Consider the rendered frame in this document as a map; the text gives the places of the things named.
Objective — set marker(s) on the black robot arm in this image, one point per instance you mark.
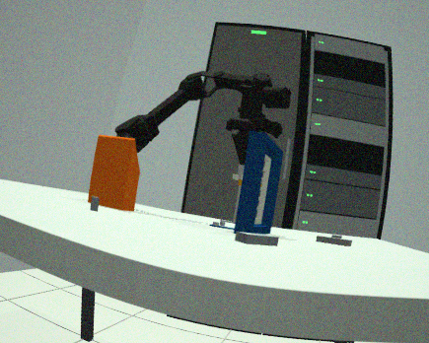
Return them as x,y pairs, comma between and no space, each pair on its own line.
256,89

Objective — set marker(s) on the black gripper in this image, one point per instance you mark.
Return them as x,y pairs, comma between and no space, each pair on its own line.
247,114

